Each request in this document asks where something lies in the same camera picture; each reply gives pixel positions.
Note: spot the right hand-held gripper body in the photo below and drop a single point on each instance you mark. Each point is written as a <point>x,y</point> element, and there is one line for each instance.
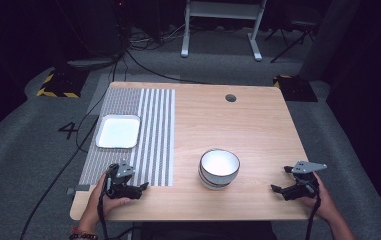
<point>304,183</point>

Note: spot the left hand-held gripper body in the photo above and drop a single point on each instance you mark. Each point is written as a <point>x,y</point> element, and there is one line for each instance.
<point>120,186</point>

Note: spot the person's right hand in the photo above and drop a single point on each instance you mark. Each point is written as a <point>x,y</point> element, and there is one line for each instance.
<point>323,200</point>

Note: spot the person's left hand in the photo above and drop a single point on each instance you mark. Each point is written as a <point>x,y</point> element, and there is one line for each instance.
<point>100,204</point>

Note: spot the grey tape strip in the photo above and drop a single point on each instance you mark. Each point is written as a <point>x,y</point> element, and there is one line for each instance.
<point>78,188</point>

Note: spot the grey striped placemat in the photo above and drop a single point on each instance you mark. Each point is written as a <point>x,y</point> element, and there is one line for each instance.
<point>154,133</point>

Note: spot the white square plate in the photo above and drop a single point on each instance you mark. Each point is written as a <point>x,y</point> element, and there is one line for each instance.
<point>118,131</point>

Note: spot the white bowl with dark rim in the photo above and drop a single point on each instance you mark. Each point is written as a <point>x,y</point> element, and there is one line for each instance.
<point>219,168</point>

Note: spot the person's dark clothing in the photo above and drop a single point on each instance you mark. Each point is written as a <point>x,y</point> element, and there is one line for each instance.
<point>208,230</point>

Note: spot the black yellow striped stand base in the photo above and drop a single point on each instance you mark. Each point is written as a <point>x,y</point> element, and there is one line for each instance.
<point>61,84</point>
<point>295,88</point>

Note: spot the black tripod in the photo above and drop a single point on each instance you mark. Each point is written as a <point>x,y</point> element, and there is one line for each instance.
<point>291,36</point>

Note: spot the grey column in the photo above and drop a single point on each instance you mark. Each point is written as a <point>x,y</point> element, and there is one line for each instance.
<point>328,36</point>

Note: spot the white metal desk frame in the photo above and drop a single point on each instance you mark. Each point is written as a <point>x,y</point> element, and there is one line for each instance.
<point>223,10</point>

